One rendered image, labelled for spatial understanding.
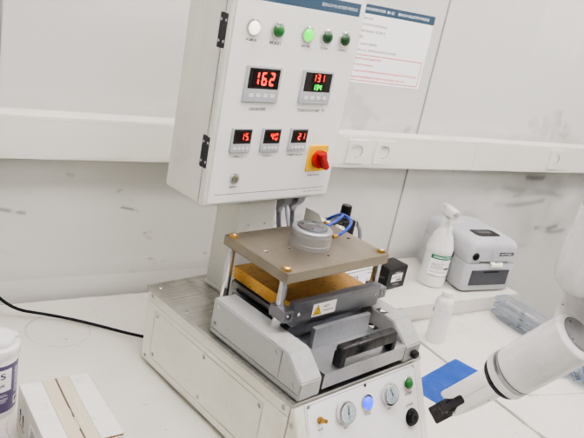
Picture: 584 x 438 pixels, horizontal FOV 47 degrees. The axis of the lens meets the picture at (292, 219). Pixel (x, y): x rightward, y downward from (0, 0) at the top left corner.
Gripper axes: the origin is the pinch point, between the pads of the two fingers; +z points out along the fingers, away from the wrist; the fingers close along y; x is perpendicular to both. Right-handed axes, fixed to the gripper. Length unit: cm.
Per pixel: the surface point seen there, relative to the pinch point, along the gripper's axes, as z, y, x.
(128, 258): 53, 16, -68
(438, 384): 20.8, -28.5, -6.4
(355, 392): 2.9, 14.8, -9.2
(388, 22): -10, -49, -97
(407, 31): -9, -56, -95
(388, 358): 0.1, 6.0, -12.3
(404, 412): 6.6, 1.9, -2.9
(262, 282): 4.4, 21.9, -34.0
